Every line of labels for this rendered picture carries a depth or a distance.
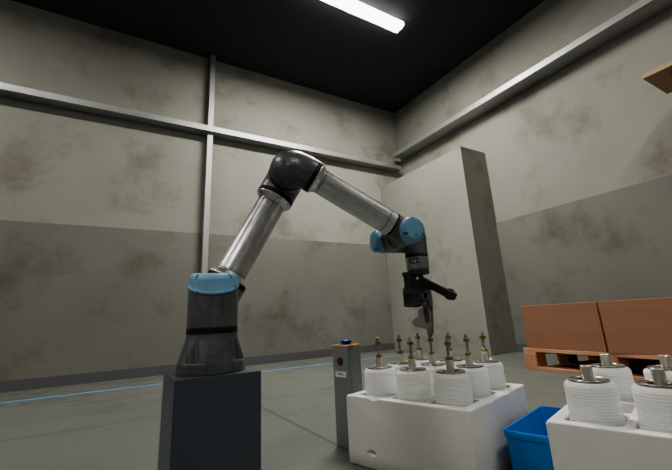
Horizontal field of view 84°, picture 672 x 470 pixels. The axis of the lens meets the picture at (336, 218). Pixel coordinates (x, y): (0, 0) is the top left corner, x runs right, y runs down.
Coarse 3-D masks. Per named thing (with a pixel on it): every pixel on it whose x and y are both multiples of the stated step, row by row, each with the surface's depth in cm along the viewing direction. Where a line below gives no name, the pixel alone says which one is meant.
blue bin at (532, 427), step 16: (528, 416) 103; (544, 416) 110; (512, 432) 90; (528, 432) 100; (544, 432) 108; (512, 448) 89; (528, 448) 87; (544, 448) 85; (512, 464) 89; (528, 464) 87; (544, 464) 85
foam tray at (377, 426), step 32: (512, 384) 115; (352, 416) 109; (384, 416) 102; (416, 416) 96; (448, 416) 90; (480, 416) 90; (512, 416) 103; (352, 448) 107; (384, 448) 100; (416, 448) 94; (448, 448) 89; (480, 448) 86
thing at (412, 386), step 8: (400, 376) 104; (408, 376) 102; (416, 376) 102; (424, 376) 102; (400, 384) 104; (408, 384) 102; (416, 384) 101; (424, 384) 102; (400, 392) 103; (408, 392) 101; (416, 392) 101; (424, 392) 101; (408, 400) 101; (416, 400) 100; (424, 400) 100
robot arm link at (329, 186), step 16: (272, 160) 108; (288, 160) 104; (304, 160) 103; (272, 176) 108; (288, 176) 104; (304, 176) 103; (320, 176) 103; (336, 176) 106; (320, 192) 105; (336, 192) 105; (352, 192) 105; (352, 208) 106; (368, 208) 106; (384, 208) 107; (368, 224) 109; (384, 224) 107; (400, 224) 107; (416, 224) 107; (400, 240) 109; (416, 240) 106
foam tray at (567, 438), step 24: (624, 408) 87; (552, 432) 75; (576, 432) 72; (600, 432) 70; (624, 432) 68; (648, 432) 66; (552, 456) 74; (576, 456) 72; (600, 456) 69; (624, 456) 67; (648, 456) 65
